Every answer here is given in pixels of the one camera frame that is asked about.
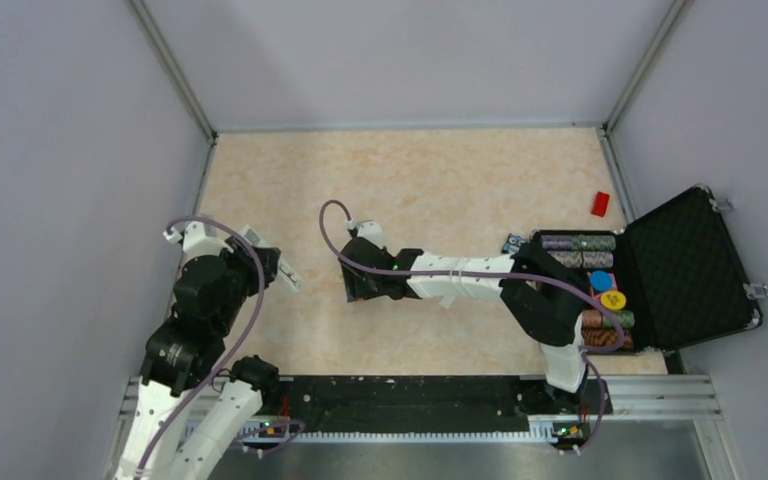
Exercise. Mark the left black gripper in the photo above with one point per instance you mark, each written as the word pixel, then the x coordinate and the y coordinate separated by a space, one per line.
pixel 269 257

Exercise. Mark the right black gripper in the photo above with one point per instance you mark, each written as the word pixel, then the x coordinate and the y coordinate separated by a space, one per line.
pixel 357 289

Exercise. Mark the white battery cover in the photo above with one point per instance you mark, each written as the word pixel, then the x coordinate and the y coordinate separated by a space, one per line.
pixel 447 301

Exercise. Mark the white remote control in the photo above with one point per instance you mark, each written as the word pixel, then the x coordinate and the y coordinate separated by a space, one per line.
pixel 288 275

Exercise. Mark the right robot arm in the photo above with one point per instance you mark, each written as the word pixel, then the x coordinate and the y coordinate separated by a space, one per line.
pixel 545 298

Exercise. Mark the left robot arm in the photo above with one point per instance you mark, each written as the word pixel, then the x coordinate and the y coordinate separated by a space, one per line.
pixel 179 355

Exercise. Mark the blue owl figurine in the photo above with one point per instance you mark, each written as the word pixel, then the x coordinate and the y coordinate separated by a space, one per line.
pixel 514 244

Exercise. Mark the pink card deck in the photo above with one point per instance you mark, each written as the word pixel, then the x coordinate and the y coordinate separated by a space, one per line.
pixel 603 287

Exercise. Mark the blue dealer chip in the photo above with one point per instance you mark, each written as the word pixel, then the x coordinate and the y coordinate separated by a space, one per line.
pixel 601 281

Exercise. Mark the yellow big blind chip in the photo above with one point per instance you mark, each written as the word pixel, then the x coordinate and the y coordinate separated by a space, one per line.
pixel 613 300

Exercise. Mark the red small block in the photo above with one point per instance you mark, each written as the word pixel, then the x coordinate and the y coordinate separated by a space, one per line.
pixel 600 204

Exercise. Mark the black poker chip case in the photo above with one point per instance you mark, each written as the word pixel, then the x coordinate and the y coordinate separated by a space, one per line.
pixel 678 267

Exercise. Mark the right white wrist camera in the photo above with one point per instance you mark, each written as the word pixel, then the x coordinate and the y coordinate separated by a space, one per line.
pixel 368 229

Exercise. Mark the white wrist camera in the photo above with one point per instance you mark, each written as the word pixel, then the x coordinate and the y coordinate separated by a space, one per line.
pixel 368 229
pixel 196 239

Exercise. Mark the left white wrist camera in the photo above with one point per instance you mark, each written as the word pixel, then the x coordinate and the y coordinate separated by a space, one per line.
pixel 196 239

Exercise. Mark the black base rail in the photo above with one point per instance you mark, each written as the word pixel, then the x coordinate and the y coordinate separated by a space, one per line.
pixel 430 404

